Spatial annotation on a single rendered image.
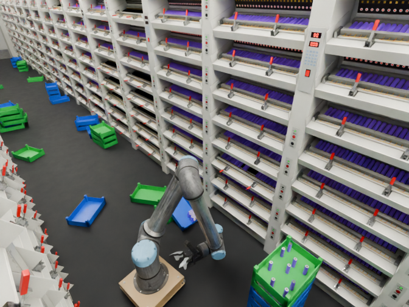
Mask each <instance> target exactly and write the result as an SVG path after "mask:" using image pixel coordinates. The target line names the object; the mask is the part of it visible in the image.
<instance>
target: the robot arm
mask: <svg viewBox="0 0 409 307"><path fill-rule="evenodd" d="M203 193H204V189H203V186H202V184H201V179H200V174H199V164H198V161H197V159H196V158H195V157H193V156H190V155H186V156H183V157H182V158H180V160H179V162H178V167H177V169H176V171H175V173H174V176H173V178H172V179H171V181H170V183H169V185H168V187H167V189H166V190H165V192H164V194H163V196H162V198H161V200H160V201H159V203H158V205H157V207H156V209H155V210H154V212H153V214H152V216H151V218H150V219H147V220H146V221H144V222H143V223H142V224H141V226H140V228H139V234H138V240H137V243H136V244H135V246H134V247H133V249H132V251H131V258H132V261H133V263H134V265H135V269H136V272H137V275H136V282H137V285H138V287H139V288H140V289H142V290H143V291H153V290H155V289H157V288H159V287H160V286H161V285H162V284H163V282H164V280H165V278H166V271H165V268H164V266H163V265H162V264H160V261H159V246H160V240H161V238H162V236H163V235H164V233H165V226H166V224H167V222H168V221H169V219H170V217H171V215H172V214H173V212H174V211H175V209H176V207H177V206H178V204H179V202H180V200H181V199H182V197H184V198H185V199H186V200H187V201H189V203H190V205H191V207H192V209H193V212H194V214H195V216H196V218H197V221H198V223H199V225H200V227H201V230H202V232H203V234H204V236H205V238H206V241H205V242H203V243H201V244H199V245H198V246H197V247H196V249H195V248H194V247H193V246H192V244H191V243H190V242H189V241H187V240H186V241H185V242H184V243H185V246H186V247H188V248H189V249H190V250H180V251H177V252H175V253H173V254H171V255H169V256H174V257H175V259H176V260H179V258H181V257H183V260H184V261H182V263H181V264H180V266H179V268H180V267H184V269H185V270H186V268H187V264H188V265H189V267H190V266H191V263H194V264H195V262H197V261H199V260H201V257H206V256H208V255H209V254H211V256H212V258H213V259H216V260H220V259H223V258H224V257H225V255H226V252H225V246H224V242H223V235H222V232H223V228H222V226H221V225H219V224H215V223H214V221H213V219H212V216H211V214H210V211H209V208H208V206H207V204H206V201H205V198H204V196H203ZM194 264H193V265H194ZM193 265H192V266H193Z"/></svg>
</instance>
